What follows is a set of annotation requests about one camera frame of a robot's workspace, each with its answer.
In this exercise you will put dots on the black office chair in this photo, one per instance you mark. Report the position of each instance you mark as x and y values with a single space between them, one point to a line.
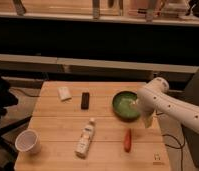
8 99

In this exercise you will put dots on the long wooden bench shelf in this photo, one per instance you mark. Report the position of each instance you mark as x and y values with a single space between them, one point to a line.
116 69

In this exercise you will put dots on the white plastic bottle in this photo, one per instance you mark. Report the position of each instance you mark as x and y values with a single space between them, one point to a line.
85 139

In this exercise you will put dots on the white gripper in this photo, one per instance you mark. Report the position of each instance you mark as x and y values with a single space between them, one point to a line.
147 119

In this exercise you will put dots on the black rectangular block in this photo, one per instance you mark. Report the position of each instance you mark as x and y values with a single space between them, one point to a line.
85 100

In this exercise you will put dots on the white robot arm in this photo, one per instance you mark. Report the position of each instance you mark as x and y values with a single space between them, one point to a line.
153 96

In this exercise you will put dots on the white paper cup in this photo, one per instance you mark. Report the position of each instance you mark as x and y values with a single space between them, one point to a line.
28 142

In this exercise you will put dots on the green ceramic bowl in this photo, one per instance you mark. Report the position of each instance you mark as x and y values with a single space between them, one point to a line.
123 106

